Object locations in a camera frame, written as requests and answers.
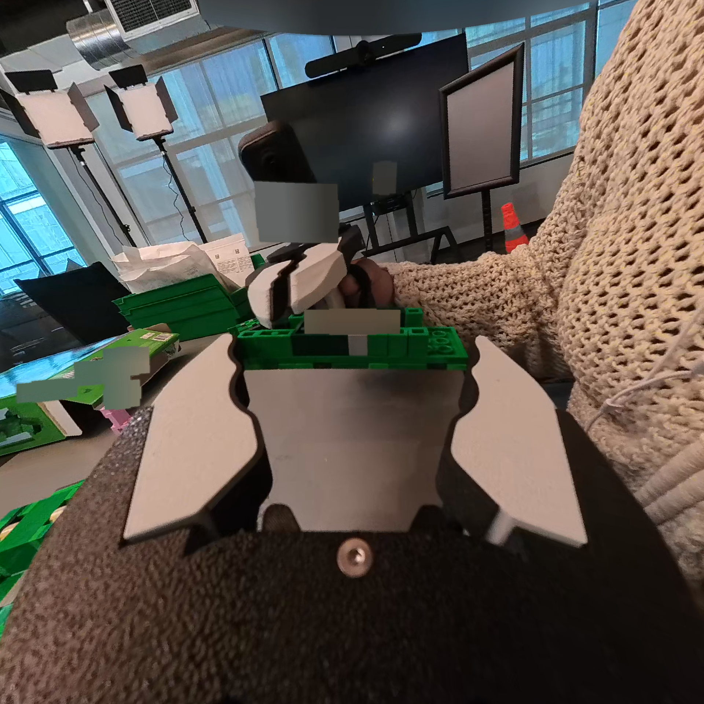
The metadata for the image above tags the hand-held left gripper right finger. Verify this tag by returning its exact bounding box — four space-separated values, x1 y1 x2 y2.
440 334 589 549

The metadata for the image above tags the white ceiling vent unit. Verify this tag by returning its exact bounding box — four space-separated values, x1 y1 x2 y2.
104 0 200 40

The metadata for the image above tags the orange traffic cone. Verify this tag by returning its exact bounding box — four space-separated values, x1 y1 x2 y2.
500 202 530 254

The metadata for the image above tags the stack of green trays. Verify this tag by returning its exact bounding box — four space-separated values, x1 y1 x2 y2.
113 272 254 342

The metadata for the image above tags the black television screen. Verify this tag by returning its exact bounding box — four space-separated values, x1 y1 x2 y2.
260 32 471 212

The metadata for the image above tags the green lego baseplate assembly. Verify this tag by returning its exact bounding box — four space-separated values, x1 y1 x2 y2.
227 307 470 370

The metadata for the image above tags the cream knit sweater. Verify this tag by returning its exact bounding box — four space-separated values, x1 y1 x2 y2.
528 0 704 584

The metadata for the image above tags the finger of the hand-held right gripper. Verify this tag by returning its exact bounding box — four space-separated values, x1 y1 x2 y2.
247 260 300 331
286 242 349 320

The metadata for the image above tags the black framed sign board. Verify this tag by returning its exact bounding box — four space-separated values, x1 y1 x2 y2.
439 43 525 255

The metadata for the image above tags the open cardboard lego box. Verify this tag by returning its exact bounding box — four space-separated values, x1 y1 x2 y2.
0 324 181 457

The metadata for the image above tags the white paper bag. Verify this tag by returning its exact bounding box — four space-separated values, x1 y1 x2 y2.
201 234 248 287
110 242 221 288

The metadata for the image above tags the black television stand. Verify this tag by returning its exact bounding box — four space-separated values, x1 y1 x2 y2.
360 191 464 265

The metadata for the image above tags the person's right forearm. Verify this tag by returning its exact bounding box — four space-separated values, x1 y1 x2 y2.
382 242 556 380

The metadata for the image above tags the person's right hand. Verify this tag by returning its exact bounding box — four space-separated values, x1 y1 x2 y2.
341 257 395 309

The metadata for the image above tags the black video bar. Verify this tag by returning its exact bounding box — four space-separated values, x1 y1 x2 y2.
305 33 423 79

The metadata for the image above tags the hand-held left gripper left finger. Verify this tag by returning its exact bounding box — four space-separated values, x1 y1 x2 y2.
121 333 273 545

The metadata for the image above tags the silver air duct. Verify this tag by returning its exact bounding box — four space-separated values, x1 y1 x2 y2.
66 0 141 69

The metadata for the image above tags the white earphone cable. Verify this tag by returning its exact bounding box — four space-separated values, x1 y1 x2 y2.
586 368 704 435

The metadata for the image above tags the green lego creeper figure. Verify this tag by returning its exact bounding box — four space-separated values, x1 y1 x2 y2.
0 480 83 625

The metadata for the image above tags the LED panel light on stand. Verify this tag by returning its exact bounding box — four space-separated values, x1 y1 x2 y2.
0 70 137 248
104 65 209 244

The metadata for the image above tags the pink lego piece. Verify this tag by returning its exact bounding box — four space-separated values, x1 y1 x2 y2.
100 406 134 436

